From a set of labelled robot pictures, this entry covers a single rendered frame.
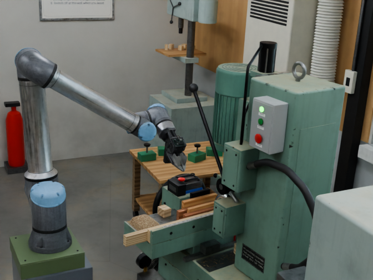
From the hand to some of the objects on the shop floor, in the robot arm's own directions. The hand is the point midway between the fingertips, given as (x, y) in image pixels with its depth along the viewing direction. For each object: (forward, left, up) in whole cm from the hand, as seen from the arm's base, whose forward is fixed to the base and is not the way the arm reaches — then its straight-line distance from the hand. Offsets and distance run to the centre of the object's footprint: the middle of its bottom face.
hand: (182, 169), depth 260 cm
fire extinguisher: (-7, +257, -82) cm, 270 cm away
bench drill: (+112, +176, -85) cm, 225 cm away
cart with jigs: (+68, +103, -89) cm, 152 cm away
